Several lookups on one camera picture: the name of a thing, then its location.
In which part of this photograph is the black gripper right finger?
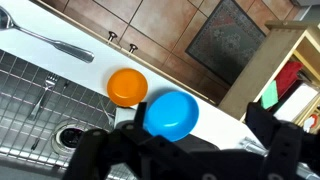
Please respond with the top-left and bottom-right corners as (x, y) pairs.
(245, 101), (320, 180)

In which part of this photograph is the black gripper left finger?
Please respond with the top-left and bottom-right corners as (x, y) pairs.
(61, 128), (111, 180)

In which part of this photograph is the orange plastic bowl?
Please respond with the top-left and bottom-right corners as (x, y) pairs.
(106, 67), (149, 108)

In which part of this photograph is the blue plastic bowl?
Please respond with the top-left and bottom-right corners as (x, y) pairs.
(143, 90), (200, 143)

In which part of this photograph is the sink drain strainer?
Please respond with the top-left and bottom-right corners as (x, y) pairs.
(51, 123), (88, 156)

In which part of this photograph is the stainless steel sink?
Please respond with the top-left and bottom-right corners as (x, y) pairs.
(0, 48), (141, 180)

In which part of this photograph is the brushed steel faucet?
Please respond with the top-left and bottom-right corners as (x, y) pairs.
(238, 136), (320, 180)

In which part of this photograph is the white tray in drawer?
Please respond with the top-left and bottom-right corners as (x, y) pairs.
(273, 83), (319, 123)

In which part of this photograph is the red cloth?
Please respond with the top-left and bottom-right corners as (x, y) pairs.
(273, 60), (304, 99)

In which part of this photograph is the open wooden drawer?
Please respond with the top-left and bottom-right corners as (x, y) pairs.
(218, 20), (320, 134)

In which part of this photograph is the metal fork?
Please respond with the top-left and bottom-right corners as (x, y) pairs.
(27, 73), (60, 122)

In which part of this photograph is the large metal spoon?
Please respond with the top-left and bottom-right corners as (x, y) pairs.
(0, 4), (95, 64)

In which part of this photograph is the metal cabinet knob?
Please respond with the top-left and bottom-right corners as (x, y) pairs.
(107, 30), (118, 43)
(128, 43), (139, 54)

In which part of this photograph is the patterned dark floor rug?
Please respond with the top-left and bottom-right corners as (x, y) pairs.
(185, 0), (267, 86)

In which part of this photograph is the metal wire sink grid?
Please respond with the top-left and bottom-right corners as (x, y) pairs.
(0, 49), (138, 180)

